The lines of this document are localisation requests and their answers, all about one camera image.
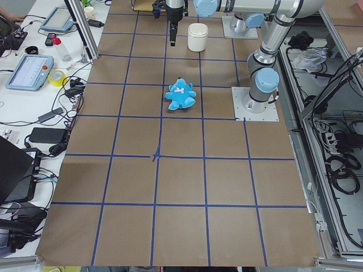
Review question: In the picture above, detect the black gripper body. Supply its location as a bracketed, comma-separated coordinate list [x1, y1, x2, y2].
[165, 0, 184, 23]

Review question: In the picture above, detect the white trash can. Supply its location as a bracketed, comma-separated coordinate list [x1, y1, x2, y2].
[188, 23, 209, 52]

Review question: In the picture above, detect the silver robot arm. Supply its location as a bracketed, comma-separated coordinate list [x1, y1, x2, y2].
[229, 12, 265, 35]
[193, 0, 325, 114]

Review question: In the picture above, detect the blue plush teddy bear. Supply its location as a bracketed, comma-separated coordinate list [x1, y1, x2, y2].
[165, 78, 196, 111]

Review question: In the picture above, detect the white paper cup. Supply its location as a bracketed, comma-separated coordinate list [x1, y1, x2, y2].
[84, 6, 95, 20]

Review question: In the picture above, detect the clear bottle red cap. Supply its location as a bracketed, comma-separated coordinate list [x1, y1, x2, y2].
[52, 34, 72, 62]

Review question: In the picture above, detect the far blue teach pendant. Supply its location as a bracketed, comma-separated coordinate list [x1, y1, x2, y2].
[40, 7, 74, 33]

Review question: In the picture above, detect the blue teach pendant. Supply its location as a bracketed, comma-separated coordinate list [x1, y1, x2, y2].
[40, 7, 74, 33]
[5, 54, 54, 91]

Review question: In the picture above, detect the black phone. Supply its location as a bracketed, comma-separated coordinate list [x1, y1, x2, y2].
[45, 32, 56, 47]

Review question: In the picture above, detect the yellow tape roll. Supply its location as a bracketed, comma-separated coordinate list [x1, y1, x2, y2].
[47, 70, 66, 87]

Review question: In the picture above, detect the crumpled white cloth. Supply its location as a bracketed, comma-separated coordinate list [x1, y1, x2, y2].
[292, 49, 327, 73]

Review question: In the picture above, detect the near blue teach pendant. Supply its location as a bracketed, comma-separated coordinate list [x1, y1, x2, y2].
[5, 54, 54, 91]

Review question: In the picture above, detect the black power adapter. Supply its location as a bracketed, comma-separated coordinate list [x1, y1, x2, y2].
[29, 127, 67, 144]

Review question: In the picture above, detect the black laptop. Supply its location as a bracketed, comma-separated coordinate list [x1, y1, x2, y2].
[1, 137, 41, 204]

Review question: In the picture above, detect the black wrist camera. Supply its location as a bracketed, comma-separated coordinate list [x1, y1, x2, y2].
[152, 0, 165, 19]

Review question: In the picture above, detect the aluminium frame post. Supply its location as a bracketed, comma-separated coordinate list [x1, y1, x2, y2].
[64, 0, 99, 61]

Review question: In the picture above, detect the black cable bundle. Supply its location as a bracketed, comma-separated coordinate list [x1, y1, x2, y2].
[326, 154, 362, 196]

